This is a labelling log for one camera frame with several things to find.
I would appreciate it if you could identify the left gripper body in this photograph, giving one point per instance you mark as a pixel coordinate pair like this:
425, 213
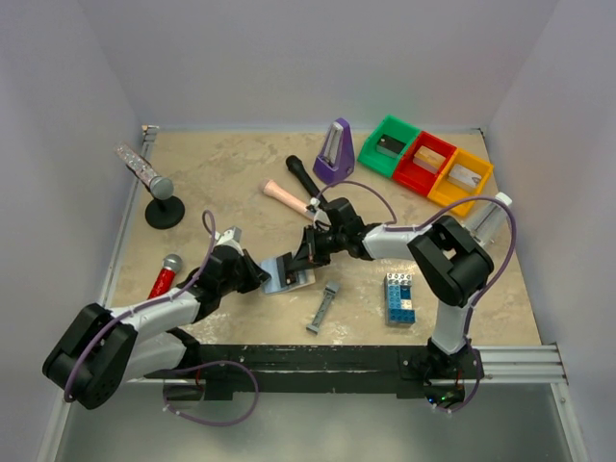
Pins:
247, 271

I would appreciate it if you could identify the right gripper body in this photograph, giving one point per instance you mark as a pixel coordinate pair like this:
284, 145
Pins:
310, 245

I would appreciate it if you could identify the beige card holder wallet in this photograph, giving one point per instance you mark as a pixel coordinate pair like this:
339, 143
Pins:
280, 281

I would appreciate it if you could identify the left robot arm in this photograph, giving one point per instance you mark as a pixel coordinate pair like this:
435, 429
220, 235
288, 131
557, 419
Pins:
102, 348

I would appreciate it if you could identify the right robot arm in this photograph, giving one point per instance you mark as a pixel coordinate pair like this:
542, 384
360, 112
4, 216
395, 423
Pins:
452, 263

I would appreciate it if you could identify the black card in green bin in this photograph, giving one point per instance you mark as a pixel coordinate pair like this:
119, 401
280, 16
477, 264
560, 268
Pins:
389, 146

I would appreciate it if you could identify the tan card in red bin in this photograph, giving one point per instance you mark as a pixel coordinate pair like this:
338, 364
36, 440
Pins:
428, 159

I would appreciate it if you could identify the white card in yellow bin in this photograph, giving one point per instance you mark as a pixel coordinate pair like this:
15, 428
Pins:
464, 178

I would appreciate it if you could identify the grey truss beam piece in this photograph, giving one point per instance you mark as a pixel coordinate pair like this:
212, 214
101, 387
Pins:
329, 293

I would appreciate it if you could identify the red glitter microphone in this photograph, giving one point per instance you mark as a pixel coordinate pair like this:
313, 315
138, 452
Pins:
171, 266

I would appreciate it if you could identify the purple metronome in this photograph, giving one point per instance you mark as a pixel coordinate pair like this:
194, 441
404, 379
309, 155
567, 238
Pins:
336, 160

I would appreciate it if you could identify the blue toy brick block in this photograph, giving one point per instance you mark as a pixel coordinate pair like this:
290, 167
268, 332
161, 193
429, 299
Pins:
398, 289

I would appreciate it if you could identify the pink microphone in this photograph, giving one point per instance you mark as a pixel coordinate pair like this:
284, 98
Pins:
271, 189

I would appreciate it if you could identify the red storage bin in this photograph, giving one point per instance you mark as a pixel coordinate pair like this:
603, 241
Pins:
417, 179

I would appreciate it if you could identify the black microphone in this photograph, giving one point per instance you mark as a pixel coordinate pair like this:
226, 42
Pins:
297, 169

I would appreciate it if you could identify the black round microphone stand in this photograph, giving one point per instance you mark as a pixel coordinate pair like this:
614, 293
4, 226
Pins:
164, 214

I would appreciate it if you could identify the glitter microphone on stand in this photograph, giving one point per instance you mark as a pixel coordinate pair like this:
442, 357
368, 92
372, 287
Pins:
160, 187

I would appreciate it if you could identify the green storage bin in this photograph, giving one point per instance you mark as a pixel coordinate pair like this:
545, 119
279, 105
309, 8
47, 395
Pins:
396, 128

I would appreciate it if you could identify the yellow storage bin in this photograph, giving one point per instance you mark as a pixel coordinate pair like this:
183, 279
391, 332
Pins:
443, 193

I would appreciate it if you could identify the white metronome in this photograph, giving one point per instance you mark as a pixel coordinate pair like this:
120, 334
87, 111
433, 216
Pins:
486, 222

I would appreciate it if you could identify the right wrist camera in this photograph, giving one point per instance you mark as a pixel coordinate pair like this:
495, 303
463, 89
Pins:
317, 214

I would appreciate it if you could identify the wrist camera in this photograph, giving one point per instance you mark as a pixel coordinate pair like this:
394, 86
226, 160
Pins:
230, 237
317, 214

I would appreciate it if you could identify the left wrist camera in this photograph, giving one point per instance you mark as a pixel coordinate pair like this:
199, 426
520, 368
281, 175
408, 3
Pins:
230, 237

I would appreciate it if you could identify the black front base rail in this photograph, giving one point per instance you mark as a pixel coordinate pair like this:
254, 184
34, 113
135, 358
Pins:
402, 371

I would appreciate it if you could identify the aluminium frame rail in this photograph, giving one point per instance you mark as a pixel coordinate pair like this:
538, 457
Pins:
108, 287

